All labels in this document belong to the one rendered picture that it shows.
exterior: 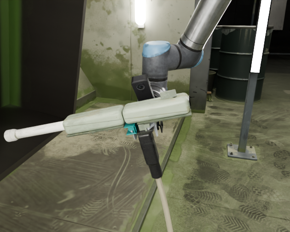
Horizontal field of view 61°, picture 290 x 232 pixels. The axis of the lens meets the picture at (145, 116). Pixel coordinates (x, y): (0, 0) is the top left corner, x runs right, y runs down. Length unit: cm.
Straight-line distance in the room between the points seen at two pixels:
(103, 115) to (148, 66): 30
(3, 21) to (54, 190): 88
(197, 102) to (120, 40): 107
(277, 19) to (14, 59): 675
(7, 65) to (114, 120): 85
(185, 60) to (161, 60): 11
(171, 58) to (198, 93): 183
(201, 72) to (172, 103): 207
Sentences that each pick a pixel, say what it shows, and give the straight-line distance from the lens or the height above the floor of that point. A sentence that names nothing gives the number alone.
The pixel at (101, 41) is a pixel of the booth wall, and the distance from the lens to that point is 285.
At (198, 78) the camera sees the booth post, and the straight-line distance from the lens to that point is 262.
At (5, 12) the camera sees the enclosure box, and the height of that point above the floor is 95.
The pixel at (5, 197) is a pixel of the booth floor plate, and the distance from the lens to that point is 156.
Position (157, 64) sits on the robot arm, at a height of 78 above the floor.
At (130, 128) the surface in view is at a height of 68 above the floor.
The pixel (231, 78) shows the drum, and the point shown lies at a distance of 311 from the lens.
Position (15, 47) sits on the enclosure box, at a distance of 130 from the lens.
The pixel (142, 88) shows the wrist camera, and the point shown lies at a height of 74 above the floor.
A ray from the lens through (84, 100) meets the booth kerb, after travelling 277.
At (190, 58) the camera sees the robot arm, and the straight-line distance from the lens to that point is 89.
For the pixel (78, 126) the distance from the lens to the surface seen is 61.
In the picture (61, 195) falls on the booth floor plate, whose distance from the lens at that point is 145.
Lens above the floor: 91
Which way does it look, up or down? 21 degrees down
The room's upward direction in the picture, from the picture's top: straight up
